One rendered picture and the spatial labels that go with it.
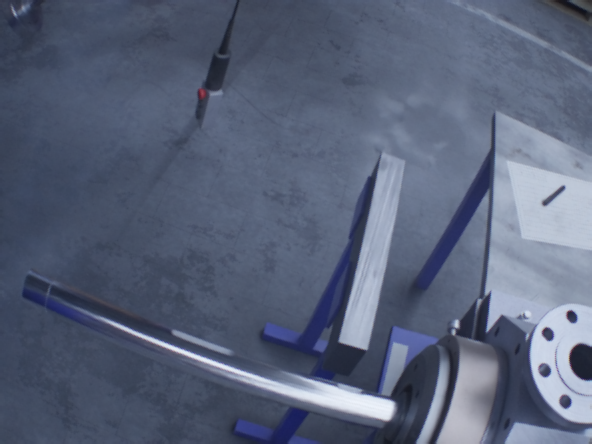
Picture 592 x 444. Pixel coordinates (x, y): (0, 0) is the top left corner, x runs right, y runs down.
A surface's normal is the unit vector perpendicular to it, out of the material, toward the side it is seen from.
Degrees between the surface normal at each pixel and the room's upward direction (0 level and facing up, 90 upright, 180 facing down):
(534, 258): 0
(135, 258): 0
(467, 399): 10
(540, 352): 0
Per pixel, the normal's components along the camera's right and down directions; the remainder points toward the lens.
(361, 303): 0.25, -0.62
